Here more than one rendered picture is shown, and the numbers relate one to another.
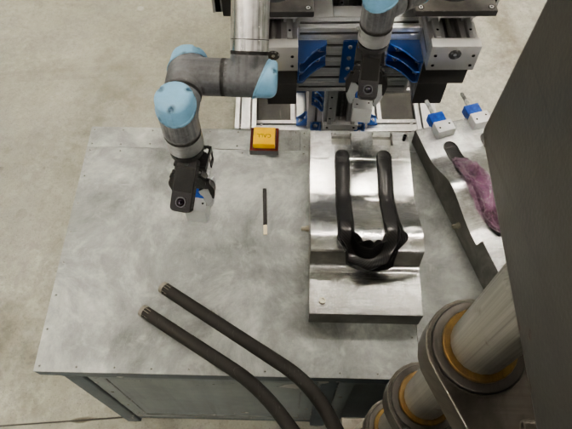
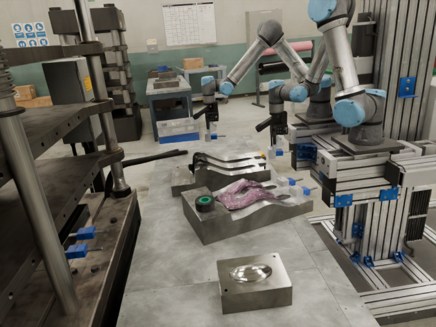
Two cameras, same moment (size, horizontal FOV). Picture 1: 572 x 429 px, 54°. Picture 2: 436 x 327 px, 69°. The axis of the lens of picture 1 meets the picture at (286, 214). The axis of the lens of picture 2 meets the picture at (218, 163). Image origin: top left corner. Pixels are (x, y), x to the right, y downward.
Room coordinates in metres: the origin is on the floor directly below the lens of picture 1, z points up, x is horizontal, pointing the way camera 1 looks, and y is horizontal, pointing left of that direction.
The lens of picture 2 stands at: (0.55, -1.72, 1.53)
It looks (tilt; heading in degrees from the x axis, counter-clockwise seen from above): 22 degrees down; 85
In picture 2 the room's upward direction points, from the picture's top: 5 degrees counter-clockwise
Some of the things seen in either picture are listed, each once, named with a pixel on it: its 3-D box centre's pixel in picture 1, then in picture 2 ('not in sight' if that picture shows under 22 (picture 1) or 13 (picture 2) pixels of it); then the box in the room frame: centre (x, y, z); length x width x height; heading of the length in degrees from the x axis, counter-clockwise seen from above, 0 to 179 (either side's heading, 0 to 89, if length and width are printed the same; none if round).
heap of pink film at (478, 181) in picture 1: (501, 184); (246, 191); (0.76, -0.54, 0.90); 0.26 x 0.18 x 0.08; 16
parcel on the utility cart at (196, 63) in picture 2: not in sight; (193, 65); (0.83, 5.73, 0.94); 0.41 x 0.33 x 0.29; 11
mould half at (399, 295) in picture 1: (362, 217); (218, 169); (0.68, -0.19, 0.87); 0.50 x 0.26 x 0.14; 179
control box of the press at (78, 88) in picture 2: not in sight; (100, 188); (-0.01, 0.04, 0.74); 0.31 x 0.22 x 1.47; 89
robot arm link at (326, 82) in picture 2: not in sight; (320, 87); (1.33, 0.04, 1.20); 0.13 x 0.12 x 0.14; 87
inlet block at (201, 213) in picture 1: (202, 192); (215, 136); (0.71, 0.20, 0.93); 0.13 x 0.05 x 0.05; 171
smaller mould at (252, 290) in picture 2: not in sight; (252, 281); (0.68, -0.99, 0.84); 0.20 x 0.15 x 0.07; 179
